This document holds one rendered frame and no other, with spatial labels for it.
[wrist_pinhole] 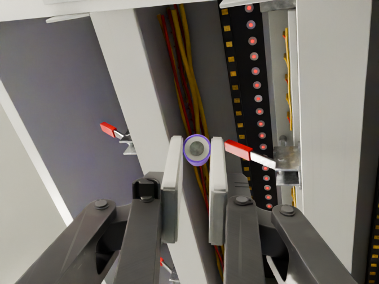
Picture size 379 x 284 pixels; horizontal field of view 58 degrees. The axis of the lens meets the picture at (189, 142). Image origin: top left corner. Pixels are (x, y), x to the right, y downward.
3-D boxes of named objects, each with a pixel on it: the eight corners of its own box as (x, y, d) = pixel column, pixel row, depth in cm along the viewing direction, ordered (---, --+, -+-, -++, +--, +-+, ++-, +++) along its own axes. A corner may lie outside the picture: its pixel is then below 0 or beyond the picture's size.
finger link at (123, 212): (158, 255, 14) (87, 253, 14) (167, 195, 19) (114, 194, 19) (157, 225, 14) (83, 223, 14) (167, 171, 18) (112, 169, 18)
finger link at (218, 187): (211, 189, 15) (228, 190, 15) (211, 136, 22) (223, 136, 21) (208, 246, 16) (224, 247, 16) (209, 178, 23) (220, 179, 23)
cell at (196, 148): (212, 159, 27) (216, 154, 21) (193, 170, 27) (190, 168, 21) (202, 139, 28) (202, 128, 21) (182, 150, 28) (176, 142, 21)
